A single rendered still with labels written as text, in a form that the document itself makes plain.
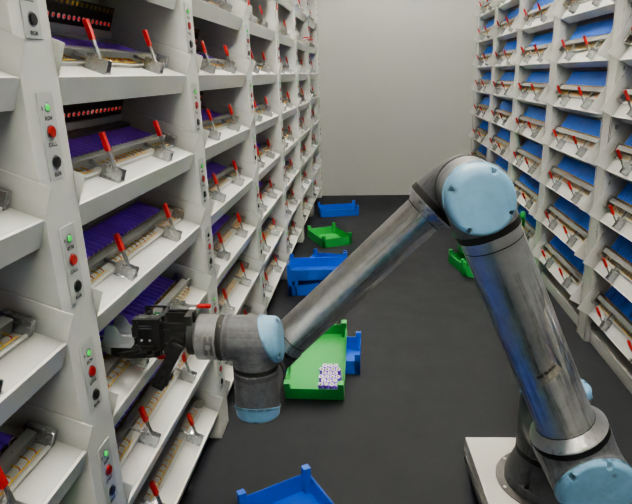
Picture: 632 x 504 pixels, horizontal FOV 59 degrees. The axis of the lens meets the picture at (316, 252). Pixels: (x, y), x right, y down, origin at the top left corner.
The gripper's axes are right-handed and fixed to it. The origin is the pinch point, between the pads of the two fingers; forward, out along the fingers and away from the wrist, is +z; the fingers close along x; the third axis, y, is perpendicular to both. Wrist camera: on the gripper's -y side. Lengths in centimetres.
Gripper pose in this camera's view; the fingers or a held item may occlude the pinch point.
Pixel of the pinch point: (101, 344)
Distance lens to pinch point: 123.0
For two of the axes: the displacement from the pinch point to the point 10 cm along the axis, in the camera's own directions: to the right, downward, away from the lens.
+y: -0.2, -9.5, -3.0
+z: -10.0, -0.1, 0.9
